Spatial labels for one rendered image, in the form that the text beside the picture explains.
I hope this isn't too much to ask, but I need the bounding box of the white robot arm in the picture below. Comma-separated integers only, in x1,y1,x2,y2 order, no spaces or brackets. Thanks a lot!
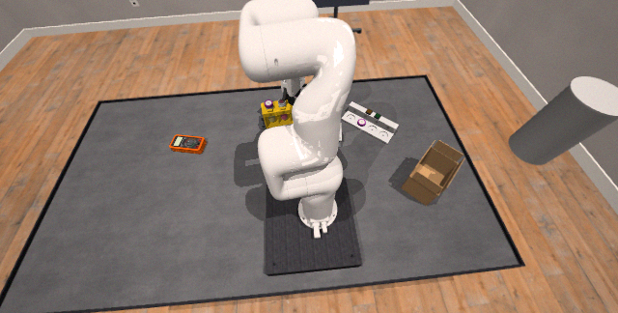
239,0,356,239

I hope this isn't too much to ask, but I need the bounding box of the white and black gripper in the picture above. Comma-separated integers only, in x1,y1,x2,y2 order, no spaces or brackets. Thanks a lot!
280,77,305,105

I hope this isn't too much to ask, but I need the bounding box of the brown cardboard box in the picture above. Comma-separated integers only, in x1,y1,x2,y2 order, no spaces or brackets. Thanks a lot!
401,140,464,206

